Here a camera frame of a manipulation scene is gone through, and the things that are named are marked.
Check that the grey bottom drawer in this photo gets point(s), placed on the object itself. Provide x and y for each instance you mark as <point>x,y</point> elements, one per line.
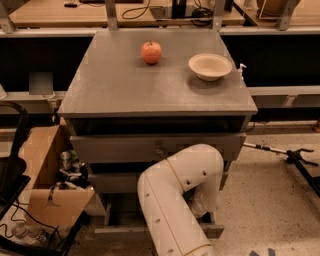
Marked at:
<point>124,220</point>

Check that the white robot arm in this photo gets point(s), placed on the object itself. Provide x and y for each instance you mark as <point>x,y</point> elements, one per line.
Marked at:
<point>174,192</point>

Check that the grey drawer cabinet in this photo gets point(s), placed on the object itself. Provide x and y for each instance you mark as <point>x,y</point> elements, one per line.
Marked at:
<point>114,92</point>

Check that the grey top drawer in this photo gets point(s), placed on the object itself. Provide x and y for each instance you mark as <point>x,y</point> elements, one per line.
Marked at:
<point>148,148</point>

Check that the silver metal rod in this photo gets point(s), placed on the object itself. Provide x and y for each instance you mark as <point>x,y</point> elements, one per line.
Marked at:
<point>265,148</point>

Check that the black floor stand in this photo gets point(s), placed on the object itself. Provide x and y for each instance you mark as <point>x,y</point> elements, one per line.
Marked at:
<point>295,157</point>

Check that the items in cardboard box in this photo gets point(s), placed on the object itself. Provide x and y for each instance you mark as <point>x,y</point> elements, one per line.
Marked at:
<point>72,173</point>

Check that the white paper bowl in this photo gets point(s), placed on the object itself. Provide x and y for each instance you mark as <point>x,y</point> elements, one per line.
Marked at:
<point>210,67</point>

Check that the white pump bottle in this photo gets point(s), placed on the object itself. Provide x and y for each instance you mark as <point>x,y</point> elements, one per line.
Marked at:
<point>241,69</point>

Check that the cardboard box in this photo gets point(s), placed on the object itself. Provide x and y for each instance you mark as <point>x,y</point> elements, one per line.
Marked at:
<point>48,203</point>

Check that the red apple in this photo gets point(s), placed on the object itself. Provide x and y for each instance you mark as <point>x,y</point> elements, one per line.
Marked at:
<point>151,52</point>

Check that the black chair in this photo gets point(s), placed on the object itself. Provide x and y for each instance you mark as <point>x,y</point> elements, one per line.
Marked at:
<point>12,167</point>

